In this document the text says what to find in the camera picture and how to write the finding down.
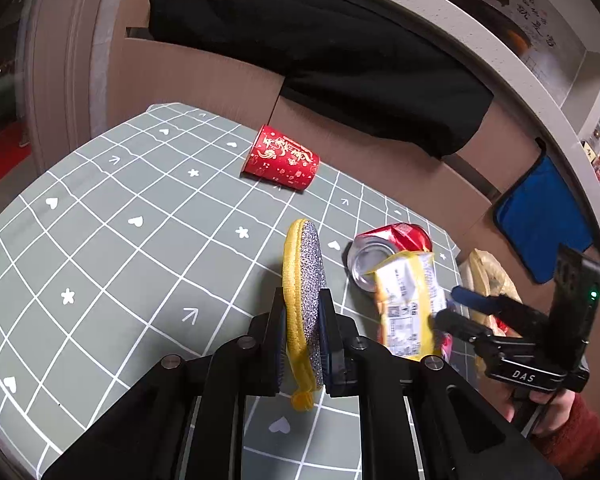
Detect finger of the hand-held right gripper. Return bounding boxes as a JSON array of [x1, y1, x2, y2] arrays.
[[432, 307, 507, 362], [450, 285, 552, 339]]

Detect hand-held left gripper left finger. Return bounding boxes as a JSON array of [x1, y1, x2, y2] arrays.
[[42, 285, 288, 480]]

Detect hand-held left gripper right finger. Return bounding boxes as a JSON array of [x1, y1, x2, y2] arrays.
[[317, 287, 563, 480]]

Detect yellow plastic bin bag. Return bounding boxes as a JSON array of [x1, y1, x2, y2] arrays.
[[467, 248, 524, 372]]

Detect yellow snack packet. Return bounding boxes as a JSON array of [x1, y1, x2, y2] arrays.
[[372, 250, 449, 364]]

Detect yellow silver scouring sponge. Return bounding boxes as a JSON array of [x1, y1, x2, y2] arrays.
[[282, 217, 329, 411]]

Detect person's right forearm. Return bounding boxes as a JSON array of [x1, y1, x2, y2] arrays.
[[530, 392, 600, 479]]

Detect person's right hand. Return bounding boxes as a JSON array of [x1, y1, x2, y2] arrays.
[[499, 384, 579, 437]]

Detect crushed red can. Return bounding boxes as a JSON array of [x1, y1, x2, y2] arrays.
[[347, 223, 434, 292]]

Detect blue cloth bag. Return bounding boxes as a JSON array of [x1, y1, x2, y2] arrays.
[[492, 152, 596, 285]]

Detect red paper cup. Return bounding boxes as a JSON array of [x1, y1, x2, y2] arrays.
[[239, 124, 321, 192]]

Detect black hanging cloth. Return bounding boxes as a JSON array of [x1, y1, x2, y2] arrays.
[[147, 0, 496, 159]]

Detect red floor mat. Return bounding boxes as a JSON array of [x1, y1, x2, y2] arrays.
[[0, 122, 33, 199]]

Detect cartoon couple wall sticker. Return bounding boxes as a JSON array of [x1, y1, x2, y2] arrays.
[[472, 0, 589, 107]]

